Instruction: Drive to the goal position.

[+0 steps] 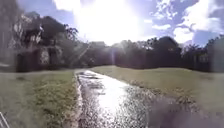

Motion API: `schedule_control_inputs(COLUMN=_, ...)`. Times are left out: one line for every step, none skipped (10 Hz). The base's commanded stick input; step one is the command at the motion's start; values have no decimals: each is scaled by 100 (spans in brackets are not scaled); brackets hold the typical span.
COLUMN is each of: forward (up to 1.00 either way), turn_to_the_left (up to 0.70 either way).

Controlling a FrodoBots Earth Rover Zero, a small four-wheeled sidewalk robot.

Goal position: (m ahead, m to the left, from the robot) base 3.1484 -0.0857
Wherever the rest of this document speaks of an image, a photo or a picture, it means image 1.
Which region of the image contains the row of trees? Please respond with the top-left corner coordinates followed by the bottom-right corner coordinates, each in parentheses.
top-left (0, 0), bottom-right (224, 74)

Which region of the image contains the open grass field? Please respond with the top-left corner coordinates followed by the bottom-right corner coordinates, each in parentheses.
top-left (90, 65), bottom-right (224, 114)

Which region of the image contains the grass verge beside trees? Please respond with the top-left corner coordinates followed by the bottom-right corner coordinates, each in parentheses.
top-left (0, 69), bottom-right (81, 128)

